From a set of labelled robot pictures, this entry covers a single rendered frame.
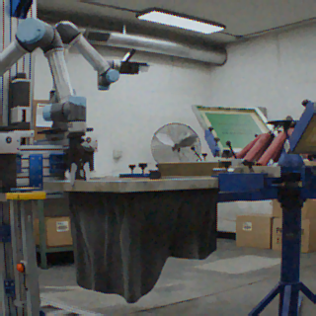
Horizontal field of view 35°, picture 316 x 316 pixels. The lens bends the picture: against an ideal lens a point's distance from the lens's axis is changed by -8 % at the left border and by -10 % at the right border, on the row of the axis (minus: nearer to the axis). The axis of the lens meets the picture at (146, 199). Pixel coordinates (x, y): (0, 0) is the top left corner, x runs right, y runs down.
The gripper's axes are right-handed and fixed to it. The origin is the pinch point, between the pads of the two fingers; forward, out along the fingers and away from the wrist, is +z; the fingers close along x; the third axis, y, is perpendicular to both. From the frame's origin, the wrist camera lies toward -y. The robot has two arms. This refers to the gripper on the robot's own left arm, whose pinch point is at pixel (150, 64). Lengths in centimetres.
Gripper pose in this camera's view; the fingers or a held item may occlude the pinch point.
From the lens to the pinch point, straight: 318.6
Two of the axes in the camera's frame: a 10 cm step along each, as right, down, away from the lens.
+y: -0.4, 9.8, 1.8
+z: 9.2, -0.4, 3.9
